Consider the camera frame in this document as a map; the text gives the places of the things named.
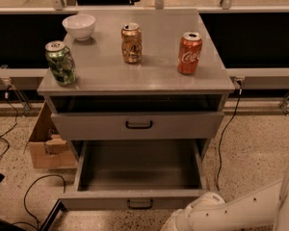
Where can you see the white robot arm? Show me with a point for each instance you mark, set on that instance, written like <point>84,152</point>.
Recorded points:
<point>265,206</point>

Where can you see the grey drawer cabinet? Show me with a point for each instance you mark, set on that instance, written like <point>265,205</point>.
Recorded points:
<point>107,84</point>

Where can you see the white ceramic bowl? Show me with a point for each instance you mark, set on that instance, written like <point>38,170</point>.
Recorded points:
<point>80,26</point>

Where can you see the green soda can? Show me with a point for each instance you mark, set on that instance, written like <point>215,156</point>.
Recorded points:
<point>60,62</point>

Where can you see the gold soda can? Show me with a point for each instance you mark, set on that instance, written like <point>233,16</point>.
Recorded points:
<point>131,46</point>

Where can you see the brown cardboard box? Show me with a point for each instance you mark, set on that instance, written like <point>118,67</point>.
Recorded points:
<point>46,147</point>

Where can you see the black stand leg left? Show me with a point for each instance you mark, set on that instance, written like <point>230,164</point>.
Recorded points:
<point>57,208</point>

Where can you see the red Coca-Cola can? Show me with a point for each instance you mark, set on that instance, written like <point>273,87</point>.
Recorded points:
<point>189,52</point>

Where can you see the grey drawer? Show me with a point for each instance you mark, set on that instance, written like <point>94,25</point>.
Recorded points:
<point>137,126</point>
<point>136,175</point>

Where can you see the grey top drawer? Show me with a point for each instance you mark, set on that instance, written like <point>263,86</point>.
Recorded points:
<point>137,126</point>

